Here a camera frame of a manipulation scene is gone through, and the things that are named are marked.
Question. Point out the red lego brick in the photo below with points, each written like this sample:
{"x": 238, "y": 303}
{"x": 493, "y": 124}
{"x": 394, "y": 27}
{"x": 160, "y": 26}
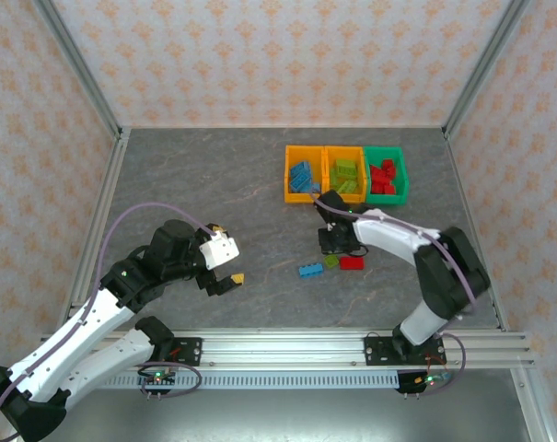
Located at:
{"x": 351, "y": 262}
{"x": 390, "y": 189}
{"x": 388, "y": 166}
{"x": 377, "y": 174}
{"x": 378, "y": 187}

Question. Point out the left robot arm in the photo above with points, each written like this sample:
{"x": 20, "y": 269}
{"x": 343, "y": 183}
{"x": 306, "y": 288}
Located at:
{"x": 94, "y": 324}

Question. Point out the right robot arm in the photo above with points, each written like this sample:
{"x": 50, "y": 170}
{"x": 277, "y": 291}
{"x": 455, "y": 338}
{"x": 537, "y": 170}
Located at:
{"x": 388, "y": 232}

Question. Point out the small green lego brick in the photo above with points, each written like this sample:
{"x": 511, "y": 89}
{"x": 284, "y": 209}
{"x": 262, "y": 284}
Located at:
{"x": 331, "y": 261}

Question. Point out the orange plastic bin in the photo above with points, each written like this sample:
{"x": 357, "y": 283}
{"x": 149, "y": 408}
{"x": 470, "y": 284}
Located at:
{"x": 347, "y": 153}
{"x": 301, "y": 198}

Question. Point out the green plastic bin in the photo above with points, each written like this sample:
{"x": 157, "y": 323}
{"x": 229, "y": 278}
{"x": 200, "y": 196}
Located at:
{"x": 388, "y": 199}

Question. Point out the small circuit board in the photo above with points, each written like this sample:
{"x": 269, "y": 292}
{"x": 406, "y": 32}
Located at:
{"x": 427, "y": 380}
{"x": 158, "y": 378}

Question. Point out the brushed metal panel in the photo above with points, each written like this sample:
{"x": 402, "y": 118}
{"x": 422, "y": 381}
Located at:
{"x": 282, "y": 414}

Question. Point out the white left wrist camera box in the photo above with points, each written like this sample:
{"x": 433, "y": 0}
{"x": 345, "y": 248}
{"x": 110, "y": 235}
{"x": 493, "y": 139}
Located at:
{"x": 219, "y": 251}

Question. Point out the aluminum base rail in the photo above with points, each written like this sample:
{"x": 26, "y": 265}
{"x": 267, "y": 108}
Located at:
{"x": 282, "y": 350}

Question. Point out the aluminum side rail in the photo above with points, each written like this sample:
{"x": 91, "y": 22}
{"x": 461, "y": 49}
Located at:
{"x": 462, "y": 184}
{"x": 107, "y": 184}

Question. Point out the aluminum frame post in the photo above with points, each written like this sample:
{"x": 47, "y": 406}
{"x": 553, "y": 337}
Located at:
{"x": 485, "y": 64}
{"x": 80, "y": 64}

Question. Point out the aluminum lower frame rail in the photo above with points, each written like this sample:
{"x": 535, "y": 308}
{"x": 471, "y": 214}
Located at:
{"x": 531, "y": 405}

